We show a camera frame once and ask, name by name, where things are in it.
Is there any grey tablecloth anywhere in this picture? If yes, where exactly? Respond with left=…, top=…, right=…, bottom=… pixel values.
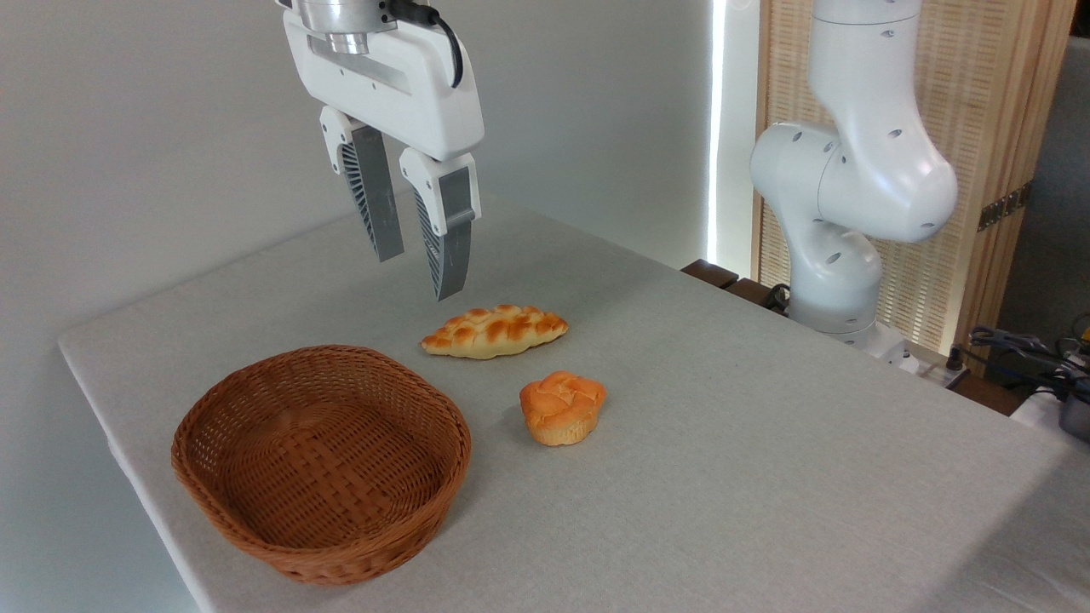
left=57, top=192, right=1090, bottom=613

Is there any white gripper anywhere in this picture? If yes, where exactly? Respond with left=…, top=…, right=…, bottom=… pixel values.
left=283, top=9, right=485, bottom=302

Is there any brown wicker basket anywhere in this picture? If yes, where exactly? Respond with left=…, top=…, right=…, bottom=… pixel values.
left=170, top=344, right=473, bottom=587

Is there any round orange muffin bread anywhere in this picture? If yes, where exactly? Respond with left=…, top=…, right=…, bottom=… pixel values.
left=519, top=370, right=608, bottom=447

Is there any dark metal screen hinge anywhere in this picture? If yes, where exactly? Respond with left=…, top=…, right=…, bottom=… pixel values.
left=976, top=180, right=1034, bottom=233

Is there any dark wooden base platform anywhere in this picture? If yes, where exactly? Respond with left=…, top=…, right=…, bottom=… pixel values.
left=680, top=259, right=795, bottom=317

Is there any long braided bread loaf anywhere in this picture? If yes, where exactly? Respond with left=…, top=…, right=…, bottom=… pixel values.
left=421, top=304, right=570, bottom=360

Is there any bundle of dark cables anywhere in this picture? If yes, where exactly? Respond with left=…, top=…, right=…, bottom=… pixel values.
left=967, top=317, right=1090, bottom=403

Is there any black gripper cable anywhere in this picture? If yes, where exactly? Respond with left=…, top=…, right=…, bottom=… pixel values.
left=387, top=0, right=466, bottom=90

